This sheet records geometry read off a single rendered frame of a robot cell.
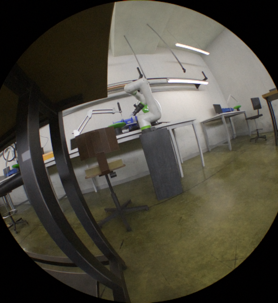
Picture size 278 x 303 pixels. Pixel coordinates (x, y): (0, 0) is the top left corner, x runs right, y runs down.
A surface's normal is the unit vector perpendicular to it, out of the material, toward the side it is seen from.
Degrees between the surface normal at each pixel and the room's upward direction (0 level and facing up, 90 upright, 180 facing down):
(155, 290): 0
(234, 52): 90
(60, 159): 90
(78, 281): 0
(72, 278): 0
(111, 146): 90
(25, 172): 90
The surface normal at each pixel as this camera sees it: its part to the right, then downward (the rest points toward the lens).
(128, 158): 0.17, -0.02
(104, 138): 0.45, -0.11
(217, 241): -0.29, -0.96
